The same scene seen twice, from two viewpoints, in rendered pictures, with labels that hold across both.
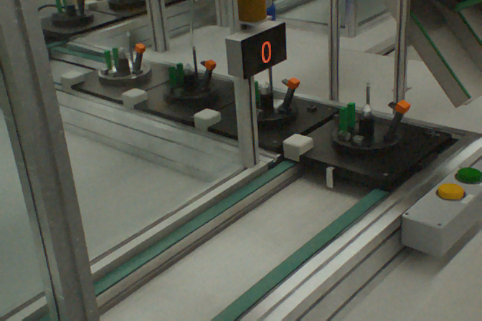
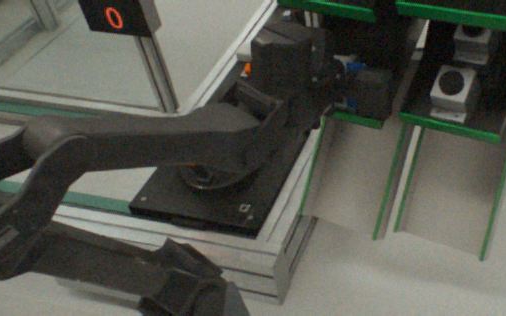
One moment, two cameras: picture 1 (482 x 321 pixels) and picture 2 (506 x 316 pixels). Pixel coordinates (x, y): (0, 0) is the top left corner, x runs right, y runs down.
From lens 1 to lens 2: 161 cm
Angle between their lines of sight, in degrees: 59
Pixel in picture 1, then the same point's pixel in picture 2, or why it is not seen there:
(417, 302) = (30, 292)
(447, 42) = (383, 145)
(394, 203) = (96, 221)
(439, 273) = (77, 298)
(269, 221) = not seen: hidden behind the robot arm
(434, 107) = not seen: hidden behind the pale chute
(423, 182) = (150, 233)
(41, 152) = not seen: outside the picture
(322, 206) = (135, 182)
